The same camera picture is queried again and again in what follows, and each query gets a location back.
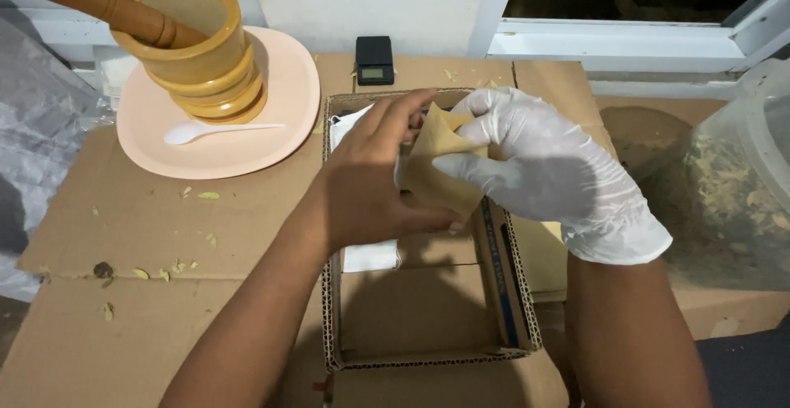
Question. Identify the person's right hand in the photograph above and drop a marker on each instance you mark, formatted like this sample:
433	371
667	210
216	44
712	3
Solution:
555	173

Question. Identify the person's left hand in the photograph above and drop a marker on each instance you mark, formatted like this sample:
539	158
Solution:
358	179

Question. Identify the small brown paper envelope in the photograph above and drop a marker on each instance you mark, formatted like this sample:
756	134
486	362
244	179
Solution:
435	179

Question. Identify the white folded cloth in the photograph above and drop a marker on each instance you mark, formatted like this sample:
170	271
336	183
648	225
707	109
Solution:
370	257

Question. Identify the narrow carton with blue print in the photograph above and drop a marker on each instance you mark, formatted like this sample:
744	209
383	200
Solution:
503	272

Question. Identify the pink plate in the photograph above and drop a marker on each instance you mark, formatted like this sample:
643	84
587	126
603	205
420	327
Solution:
247	142

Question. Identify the black pocket scale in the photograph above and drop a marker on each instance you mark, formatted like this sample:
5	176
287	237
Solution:
374	62

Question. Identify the open cardboard box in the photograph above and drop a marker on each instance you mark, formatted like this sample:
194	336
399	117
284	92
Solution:
419	315

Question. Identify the scattered dried leaf crumbs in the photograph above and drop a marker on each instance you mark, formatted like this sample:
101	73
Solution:
208	195

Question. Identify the clear container of dried leaves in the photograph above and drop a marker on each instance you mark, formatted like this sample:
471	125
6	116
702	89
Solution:
722	198

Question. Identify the white plastic spoon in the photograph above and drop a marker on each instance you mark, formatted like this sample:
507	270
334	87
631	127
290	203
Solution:
185	131

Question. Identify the yellow wooden mortar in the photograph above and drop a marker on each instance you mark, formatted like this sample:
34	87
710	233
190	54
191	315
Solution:
203	56

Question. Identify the grey plastic sheet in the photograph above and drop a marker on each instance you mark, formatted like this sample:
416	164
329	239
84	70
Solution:
43	124

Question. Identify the white window frame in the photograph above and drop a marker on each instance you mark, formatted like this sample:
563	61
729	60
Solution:
617	43

